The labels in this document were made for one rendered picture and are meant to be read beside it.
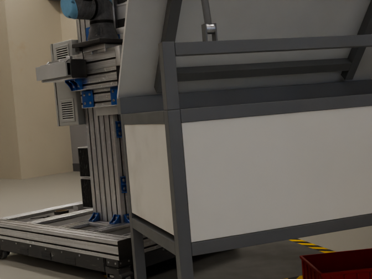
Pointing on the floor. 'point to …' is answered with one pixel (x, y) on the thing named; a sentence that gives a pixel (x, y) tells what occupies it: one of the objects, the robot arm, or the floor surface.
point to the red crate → (338, 265)
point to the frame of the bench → (248, 110)
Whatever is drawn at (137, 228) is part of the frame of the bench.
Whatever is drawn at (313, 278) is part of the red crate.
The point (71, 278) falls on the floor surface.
